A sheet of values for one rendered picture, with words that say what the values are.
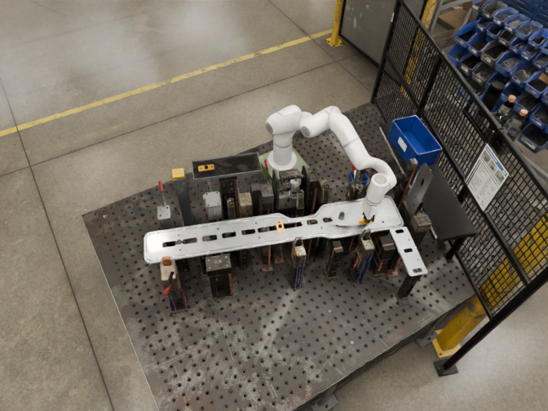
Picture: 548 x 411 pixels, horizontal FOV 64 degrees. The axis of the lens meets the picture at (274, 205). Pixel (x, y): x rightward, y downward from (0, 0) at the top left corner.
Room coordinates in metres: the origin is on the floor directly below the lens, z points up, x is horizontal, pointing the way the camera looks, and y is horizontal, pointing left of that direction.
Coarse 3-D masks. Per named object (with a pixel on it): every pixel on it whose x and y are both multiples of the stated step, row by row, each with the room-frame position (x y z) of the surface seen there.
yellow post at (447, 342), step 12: (540, 228) 1.12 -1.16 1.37; (540, 240) 1.09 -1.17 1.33; (516, 252) 1.13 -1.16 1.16; (528, 252) 1.09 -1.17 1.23; (492, 276) 1.14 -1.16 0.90; (504, 276) 1.09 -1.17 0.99; (480, 288) 1.14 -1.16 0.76; (504, 288) 1.06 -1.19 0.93; (492, 300) 1.06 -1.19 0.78; (468, 312) 1.10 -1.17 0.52; (480, 312) 1.06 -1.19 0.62; (456, 324) 1.11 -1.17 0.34; (468, 324) 1.06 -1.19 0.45; (444, 336) 1.11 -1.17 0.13; (456, 336) 1.06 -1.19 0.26; (444, 348) 1.06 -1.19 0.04; (456, 348) 1.08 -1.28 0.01
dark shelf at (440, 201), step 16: (384, 128) 2.10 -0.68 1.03; (400, 160) 1.83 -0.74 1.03; (432, 192) 1.58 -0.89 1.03; (448, 192) 1.59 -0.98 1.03; (432, 208) 1.47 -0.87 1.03; (448, 208) 1.48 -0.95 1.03; (432, 224) 1.36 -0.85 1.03; (448, 224) 1.37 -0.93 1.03; (464, 224) 1.37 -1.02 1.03; (448, 240) 1.28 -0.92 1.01
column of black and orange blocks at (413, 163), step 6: (408, 162) 1.67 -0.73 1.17; (414, 162) 1.65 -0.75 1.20; (408, 168) 1.66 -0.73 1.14; (414, 168) 1.64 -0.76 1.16; (408, 174) 1.64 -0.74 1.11; (402, 180) 1.67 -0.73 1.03; (408, 180) 1.64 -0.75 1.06; (402, 186) 1.65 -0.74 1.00; (408, 186) 1.64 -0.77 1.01; (396, 192) 1.67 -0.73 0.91; (402, 192) 1.64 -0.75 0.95; (396, 198) 1.65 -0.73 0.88; (402, 198) 1.64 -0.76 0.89; (396, 204) 1.64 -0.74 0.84
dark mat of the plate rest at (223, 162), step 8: (208, 160) 1.63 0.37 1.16; (216, 160) 1.63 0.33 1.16; (224, 160) 1.64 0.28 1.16; (232, 160) 1.64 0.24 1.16; (240, 160) 1.64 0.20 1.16; (248, 160) 1.64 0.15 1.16; (256, 160) 1.65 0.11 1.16; (200, 168) 1.57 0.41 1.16; (216, 168) 1.57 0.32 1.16; (224, 168) 1.58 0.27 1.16; (232, 168) 1.58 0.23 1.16; (240, 168) 1.58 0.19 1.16; (248, 168) 1.58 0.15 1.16; (256, 168) 1.59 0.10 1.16; (200, 176) 1.51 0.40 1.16; (208, 176) 1.51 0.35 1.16
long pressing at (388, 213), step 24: (264, 216) 1.38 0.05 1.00; (312, 216) 1.40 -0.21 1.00; (336, 216) 1.41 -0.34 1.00; (360, 216) 1.42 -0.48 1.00; (384, 216) 1.42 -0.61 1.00; (144, 240) 1.20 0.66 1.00; (168, 240) 1.20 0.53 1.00; (216, 240) 1.22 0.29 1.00; (240, 240) 1.23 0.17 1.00; (264, 240) 1.23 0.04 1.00; (288, 240) 1.24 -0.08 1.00
